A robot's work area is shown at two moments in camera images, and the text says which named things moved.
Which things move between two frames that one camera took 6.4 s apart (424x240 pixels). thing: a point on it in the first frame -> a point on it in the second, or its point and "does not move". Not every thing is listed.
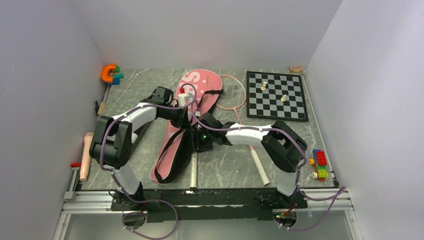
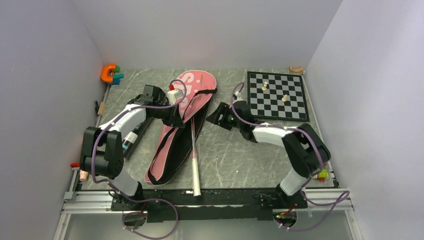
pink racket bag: x=196 y=91 does not move
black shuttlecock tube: x=140 y=132 does not move
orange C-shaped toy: x=104 y=76 does not move
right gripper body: x=204 y=139 -> x=238 y=124
